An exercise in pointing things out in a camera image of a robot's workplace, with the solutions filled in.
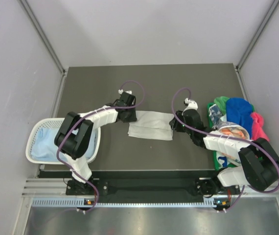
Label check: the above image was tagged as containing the pink cloth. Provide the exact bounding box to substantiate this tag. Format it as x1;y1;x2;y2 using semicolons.
251;112;270;141

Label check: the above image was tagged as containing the light blue towel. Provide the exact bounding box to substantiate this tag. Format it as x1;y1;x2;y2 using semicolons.
31;128;98;164

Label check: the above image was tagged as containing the white perforated plastic basket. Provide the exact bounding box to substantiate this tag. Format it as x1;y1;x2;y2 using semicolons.
25;118;101;165

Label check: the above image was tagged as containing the patterned white blue cloth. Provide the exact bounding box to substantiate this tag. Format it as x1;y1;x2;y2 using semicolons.
208;104;227;129

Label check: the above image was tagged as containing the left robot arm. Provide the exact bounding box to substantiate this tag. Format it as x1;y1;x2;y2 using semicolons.
54;90;137;195

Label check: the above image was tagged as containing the slotted grey cable duct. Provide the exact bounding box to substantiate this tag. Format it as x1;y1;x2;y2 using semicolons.
31;195;231;208

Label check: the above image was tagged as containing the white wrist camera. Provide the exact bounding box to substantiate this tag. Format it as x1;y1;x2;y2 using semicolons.
183;98;198;112
118;89;132;94

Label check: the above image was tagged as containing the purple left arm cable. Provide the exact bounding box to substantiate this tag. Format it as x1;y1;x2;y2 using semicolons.
56;80;145;213

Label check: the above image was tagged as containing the green plastic tray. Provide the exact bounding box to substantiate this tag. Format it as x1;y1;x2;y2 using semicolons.
207;102;270;171

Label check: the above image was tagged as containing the white grey cloth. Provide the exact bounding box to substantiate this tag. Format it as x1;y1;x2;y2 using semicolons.
128;111;174;141

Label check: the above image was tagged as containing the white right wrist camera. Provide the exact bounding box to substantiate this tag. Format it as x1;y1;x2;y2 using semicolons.
183;98;198;112

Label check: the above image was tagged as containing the orange teal printed cloth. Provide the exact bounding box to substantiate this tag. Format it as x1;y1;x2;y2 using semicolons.
216;121;250;140

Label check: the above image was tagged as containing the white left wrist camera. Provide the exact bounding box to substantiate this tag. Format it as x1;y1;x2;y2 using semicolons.
118;89;132;94

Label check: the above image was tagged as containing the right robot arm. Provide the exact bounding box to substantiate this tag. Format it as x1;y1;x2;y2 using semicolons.
169;109;279;194

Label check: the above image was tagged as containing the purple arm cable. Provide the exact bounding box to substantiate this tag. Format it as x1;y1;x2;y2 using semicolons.
171;87;279;212
56;80;145;213

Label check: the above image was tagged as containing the aluminium frame right post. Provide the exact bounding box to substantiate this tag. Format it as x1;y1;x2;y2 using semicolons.
235;0;279;73

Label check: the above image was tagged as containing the aluminium frame left post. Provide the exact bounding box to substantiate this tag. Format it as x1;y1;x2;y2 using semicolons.
18;0;66;74

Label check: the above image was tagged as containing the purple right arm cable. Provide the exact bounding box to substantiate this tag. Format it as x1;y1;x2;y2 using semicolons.
171;87;279;212

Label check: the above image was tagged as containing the royal blue cloth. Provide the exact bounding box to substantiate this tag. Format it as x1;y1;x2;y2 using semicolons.
226;97;253;138

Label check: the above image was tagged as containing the black table front rail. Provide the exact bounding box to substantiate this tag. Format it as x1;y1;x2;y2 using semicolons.
38;168;243;196

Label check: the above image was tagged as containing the aluminium frame post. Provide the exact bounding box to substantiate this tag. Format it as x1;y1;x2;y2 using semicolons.
235;0;279;73
18;0;66;74

